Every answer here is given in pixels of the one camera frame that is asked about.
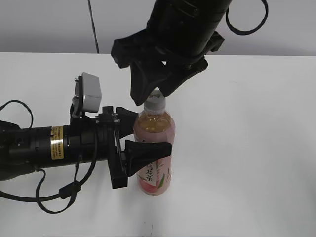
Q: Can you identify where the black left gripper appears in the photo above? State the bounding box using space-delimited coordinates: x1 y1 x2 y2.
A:
69 106 172 189

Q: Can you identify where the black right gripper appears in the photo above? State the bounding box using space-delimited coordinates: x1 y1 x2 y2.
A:
111 28 224 106

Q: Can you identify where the pink peach tea bottle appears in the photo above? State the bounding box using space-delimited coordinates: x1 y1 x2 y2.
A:
134 107 175 196

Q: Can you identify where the white bottle cap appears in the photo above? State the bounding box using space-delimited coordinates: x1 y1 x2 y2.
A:
144 89 166 112

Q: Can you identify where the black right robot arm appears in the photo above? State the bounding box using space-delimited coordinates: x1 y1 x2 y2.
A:
111 0 231 106

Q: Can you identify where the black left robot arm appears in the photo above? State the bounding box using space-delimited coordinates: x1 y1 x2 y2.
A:
0 106 172 189

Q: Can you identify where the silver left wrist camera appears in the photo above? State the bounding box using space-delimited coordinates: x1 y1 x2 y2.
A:
71 72 102 118

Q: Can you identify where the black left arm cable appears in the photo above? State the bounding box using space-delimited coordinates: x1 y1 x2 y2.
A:
0 100 97 214

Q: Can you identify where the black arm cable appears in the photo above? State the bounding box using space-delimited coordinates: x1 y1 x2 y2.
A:
0 100 97 214
226 0 269 35

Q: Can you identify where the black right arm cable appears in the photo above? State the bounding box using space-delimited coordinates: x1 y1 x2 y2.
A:
226 0 269 35

